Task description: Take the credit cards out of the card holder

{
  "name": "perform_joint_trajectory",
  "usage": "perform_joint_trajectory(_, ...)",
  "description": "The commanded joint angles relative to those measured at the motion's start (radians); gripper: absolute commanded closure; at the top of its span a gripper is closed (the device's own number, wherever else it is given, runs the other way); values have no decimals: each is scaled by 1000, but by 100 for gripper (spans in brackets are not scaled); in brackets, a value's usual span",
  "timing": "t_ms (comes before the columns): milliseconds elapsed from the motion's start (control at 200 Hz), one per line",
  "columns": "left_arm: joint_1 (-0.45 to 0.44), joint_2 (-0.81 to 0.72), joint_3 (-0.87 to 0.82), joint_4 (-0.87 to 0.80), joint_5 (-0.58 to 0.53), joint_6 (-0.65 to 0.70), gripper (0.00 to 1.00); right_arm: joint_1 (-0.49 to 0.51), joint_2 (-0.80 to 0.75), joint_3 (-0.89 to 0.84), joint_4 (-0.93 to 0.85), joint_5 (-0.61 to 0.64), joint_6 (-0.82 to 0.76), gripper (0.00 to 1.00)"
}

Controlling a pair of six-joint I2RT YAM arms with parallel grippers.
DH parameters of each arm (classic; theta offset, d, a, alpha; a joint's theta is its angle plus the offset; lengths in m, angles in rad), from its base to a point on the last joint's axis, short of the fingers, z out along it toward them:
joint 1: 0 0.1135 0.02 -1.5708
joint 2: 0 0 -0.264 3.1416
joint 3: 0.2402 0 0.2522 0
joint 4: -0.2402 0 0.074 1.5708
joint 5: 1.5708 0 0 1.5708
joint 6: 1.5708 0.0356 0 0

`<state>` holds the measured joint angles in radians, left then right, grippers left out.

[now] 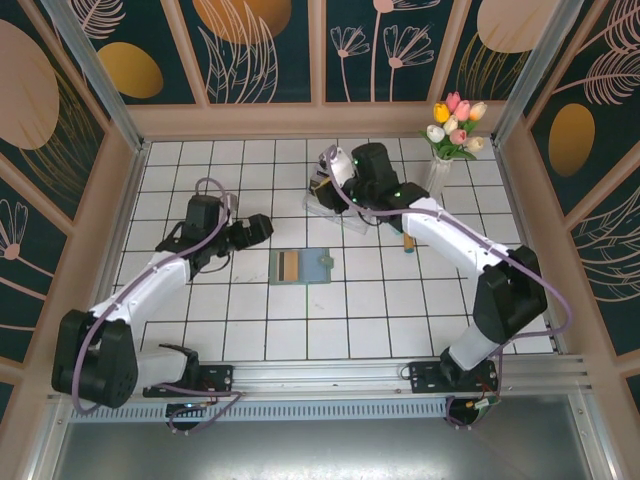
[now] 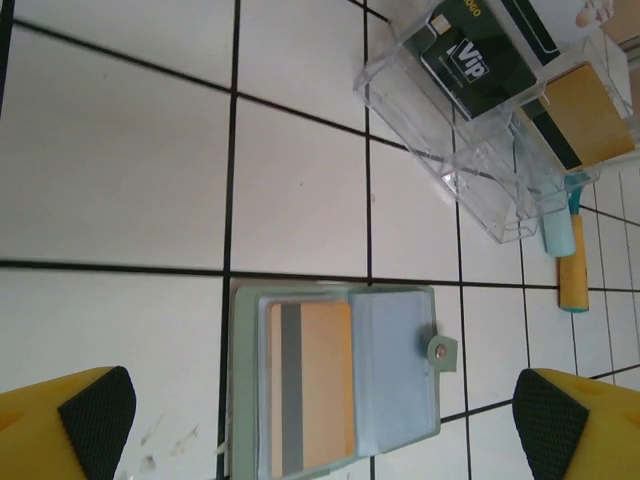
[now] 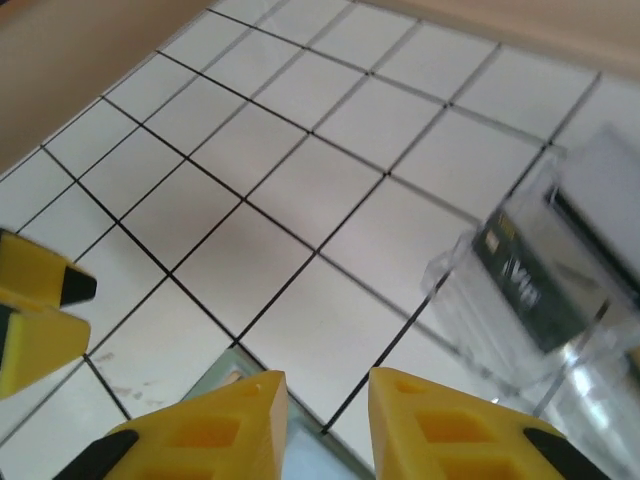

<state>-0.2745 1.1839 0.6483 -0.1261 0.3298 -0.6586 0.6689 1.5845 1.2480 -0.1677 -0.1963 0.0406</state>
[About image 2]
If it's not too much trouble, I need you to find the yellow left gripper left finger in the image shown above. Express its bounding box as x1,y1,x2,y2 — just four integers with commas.
0,366,136,480

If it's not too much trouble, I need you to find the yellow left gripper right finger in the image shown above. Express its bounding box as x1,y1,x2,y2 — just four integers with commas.
514,368,640,480

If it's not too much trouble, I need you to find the clear acrylic card organizer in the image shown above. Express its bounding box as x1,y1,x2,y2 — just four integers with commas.
353,0,640,245

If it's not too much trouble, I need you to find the black card white Vip logo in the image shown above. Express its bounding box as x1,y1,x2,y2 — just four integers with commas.
419,29,539,121

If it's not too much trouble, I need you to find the card with black magnetic stripe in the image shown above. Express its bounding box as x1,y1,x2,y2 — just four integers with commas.
499,0,560,66

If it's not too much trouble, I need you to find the white picture card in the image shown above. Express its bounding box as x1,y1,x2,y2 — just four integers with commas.
559,0,640,41

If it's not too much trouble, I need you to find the black card gold chip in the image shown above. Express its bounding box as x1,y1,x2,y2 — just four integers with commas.
402,0,501,61

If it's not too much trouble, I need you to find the teal rake yellow handle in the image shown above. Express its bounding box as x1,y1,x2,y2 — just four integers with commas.
558,172,591,315

